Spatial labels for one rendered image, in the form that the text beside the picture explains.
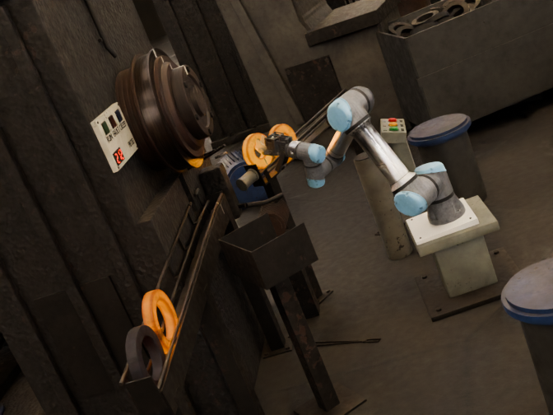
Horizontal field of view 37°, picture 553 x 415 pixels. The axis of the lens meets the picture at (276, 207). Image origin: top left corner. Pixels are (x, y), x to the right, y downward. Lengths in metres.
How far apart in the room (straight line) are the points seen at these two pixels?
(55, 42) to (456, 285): 1.78
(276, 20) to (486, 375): 3.46
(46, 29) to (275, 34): 3.25
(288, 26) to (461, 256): 2.84
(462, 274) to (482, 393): 0.67
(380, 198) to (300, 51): 2.18
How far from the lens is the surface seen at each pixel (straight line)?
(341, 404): 3.01
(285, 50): 5.79
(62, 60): 2.73
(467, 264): 3.34
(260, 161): 3.59
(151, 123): 2.94
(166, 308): 2.49
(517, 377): 2.86
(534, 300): 2.37
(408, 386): 2.98
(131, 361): 2.21
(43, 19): 2.72
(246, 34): 5.86
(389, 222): 3.84
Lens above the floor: 1.59
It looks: 18 degrees down
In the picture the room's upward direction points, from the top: 22 degrees counter-clockwise
